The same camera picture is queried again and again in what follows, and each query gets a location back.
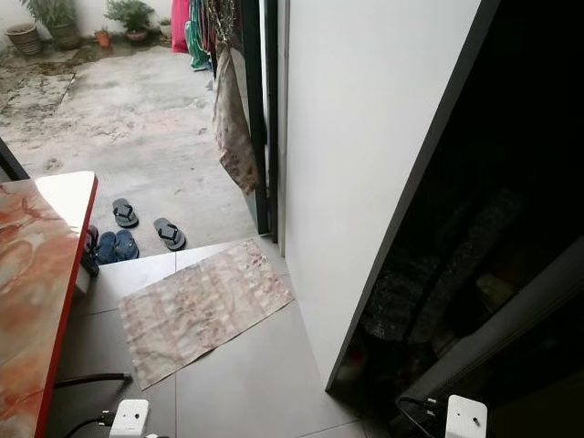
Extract white fridge cabinet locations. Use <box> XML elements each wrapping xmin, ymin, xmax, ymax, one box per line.
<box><xmin>276</xmin><ymin>0</ymin><xmax>483</xmax><ymax>391</ymax></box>

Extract black fridge door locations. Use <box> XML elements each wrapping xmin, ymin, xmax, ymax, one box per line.
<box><xmin>325</xmin><ymin>0</ymin><xmax>584</xmax><ymax>438</ymax></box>

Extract orange marble red-edged table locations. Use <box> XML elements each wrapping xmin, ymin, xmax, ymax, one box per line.
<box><xmin>0</xmin><ymin>171</ymin><xmax>99</xmax><ymax>438</ymax></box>

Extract white box black trim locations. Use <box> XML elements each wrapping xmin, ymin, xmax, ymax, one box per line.
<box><xmin>80</xmin><ymin>252</ymin><xmax>100</xmax><ymax>295</ymax></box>

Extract blue flip-flop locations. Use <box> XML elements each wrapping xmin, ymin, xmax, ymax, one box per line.
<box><xmin>97</xmin><ymin>232</ymin><xmax>120</xmax><ymax>266</ymax></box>
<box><xmin>114</xmin><ymin>228</ymin><xmax>141</xmax><ymax>263</ymax></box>

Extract grey flip-flop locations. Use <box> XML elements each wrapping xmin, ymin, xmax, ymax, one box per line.
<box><xmin>153</xmin><ymin>216</ymin><xmax>188</xmax><ymax>253</ymax></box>
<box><xmin>111</xmin><ymin>198</ymin><xmax>141</xmax><ymax>230</ymax></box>

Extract large grey brown pot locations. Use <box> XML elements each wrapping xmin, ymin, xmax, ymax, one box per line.
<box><xmin>6</xmin><ymin>22</ymin><xmax>43</xmax><ymax>58</ymax></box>

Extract tall leafy potted plant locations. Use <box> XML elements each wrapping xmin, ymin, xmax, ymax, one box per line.
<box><xmin>21</xmin><ymin>0</ymin><xmax>81</xmax><ymax>50</ymax></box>

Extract floral beige floor mat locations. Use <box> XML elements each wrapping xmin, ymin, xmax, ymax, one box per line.
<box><xmin>117</xmin><ymin>237</ymin><xmax>296</xmax><ymax>391</ymax></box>

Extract hanging patterned beige cloth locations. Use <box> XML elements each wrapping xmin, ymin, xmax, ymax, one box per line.
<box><xmin>213</xmin><ymin>46</ymin><xmax>261</xmax><ymax>194</ymax></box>

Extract pink red sack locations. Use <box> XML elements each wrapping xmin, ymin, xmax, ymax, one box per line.
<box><xmin>170</xmin><ymin>0</ymin><xmax>193</xmax><ymax>54</ymax></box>

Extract black slanted frame bar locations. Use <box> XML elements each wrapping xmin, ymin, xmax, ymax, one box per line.
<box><xmin>0</xmin><ymin>137</ymin><xmax>31</xmax><ymax>183</ymax></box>

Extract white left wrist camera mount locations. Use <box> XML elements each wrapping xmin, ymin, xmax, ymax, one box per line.
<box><xmin>109</xmin><ymin>399</ymin><xmax>151</xmax><ymax>438</ymax></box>

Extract black door frame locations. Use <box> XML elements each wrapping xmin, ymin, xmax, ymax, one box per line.
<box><xmin>242</xmin><ymin>0</ymin><xmax>288</xmax><ymax>243</ymax></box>

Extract tangled brown rope bundle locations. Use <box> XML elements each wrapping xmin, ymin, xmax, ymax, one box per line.
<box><xmin>210</xmin><ymin>0</ymin><xmax>249</xmax><ymax>51</ymax></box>

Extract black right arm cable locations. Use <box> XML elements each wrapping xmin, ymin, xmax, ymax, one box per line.
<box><xmin>395</xmin><ymin>394</ymin><xmax>448</xmax><ymax>438</ymax></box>

